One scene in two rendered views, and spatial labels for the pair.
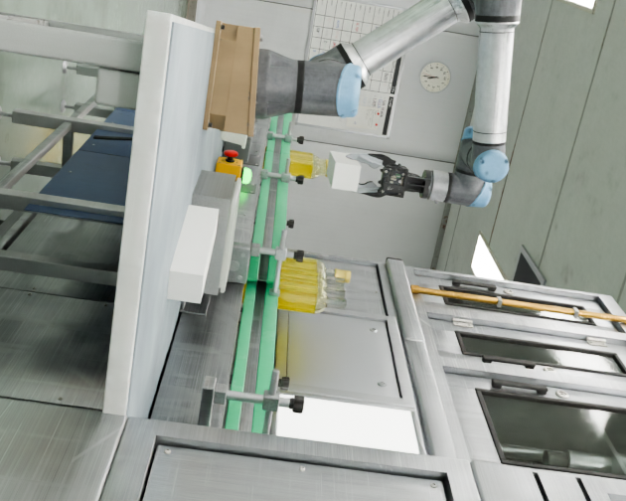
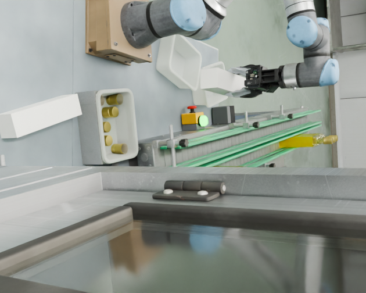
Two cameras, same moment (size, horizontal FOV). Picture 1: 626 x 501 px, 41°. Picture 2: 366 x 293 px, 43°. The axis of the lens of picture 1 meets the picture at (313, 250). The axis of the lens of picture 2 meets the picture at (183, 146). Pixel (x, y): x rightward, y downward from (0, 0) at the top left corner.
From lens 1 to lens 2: 1.23 m
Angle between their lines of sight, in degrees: 38
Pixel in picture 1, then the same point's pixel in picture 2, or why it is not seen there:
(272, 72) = (129, 9)
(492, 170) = (298, 32)
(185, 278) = (3, 119)
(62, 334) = not seen: hidden behind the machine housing
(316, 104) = (161, 22)
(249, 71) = (105, 7)
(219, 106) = (92, 36)
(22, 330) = not seen: hidden behind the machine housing
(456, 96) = not seen: outside the picture
